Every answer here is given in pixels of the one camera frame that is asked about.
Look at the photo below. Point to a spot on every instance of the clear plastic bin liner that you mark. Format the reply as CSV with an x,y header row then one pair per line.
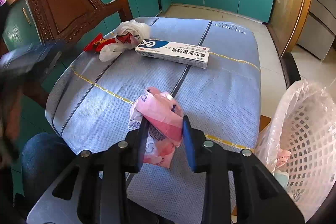
x,y
273,145

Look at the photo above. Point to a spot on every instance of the pink plastic wrapper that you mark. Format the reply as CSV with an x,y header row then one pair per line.
x,y
165,118

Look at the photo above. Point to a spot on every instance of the operator leg in jeans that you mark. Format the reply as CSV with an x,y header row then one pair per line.
x,y
44,158

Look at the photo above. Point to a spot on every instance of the blue seat cushion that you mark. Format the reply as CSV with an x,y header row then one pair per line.
x,y
90,103

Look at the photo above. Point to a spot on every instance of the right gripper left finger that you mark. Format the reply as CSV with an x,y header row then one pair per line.
x,y
124,157

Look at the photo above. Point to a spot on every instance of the operator left hand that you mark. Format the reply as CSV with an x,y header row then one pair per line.
x,y
11,93

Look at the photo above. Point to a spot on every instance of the red snack wrapper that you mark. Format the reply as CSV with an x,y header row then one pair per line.
x,y
101,42

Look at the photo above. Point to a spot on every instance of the white blue medicine box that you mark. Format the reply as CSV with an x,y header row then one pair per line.
x,y
197,56

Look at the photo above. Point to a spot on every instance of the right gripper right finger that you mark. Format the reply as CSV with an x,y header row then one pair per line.
x,y
205,156

